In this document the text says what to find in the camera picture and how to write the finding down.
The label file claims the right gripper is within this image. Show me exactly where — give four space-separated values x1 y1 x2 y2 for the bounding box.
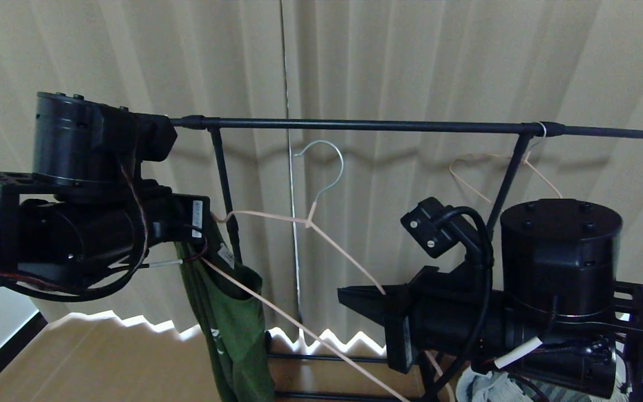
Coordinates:
383 265 619 400

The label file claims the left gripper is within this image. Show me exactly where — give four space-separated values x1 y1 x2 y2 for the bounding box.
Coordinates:
17 190 212 283

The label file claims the green long-sleeved shirt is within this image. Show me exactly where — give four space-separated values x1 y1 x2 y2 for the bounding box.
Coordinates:
175 221 276 402

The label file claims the pink clothes hanger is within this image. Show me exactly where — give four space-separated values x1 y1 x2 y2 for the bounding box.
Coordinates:
448 134 564 205
201 140 457 402

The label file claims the black clothes rack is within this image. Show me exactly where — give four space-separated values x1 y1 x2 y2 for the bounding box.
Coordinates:
168 114 643 402

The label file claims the pale grey garment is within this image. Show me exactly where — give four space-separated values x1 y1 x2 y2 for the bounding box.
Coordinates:
455 366 552 402

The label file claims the beige curtain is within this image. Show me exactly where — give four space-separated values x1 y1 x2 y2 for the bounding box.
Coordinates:
0 0 643 359

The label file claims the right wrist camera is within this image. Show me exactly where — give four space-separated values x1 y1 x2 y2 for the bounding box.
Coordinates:
400 196 495 292

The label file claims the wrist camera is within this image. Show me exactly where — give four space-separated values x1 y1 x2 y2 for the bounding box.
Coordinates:
97 108 179 169
400 196 495 292

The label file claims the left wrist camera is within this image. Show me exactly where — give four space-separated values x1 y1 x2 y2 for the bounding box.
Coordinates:
97 108 179 169

